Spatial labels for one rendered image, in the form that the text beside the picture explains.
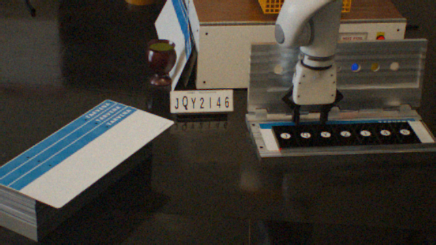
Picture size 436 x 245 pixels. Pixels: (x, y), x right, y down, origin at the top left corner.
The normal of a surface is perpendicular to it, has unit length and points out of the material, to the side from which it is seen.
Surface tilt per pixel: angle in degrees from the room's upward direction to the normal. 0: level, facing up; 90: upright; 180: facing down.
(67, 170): 0
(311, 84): 90
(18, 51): 0
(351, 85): 81
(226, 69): 90
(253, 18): 0
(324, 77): 88
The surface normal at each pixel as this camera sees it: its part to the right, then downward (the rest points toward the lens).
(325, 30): 0.33, 0.46
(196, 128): 0.04, -0.86
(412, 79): 0.14, 0.36
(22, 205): -0.52, 0.41
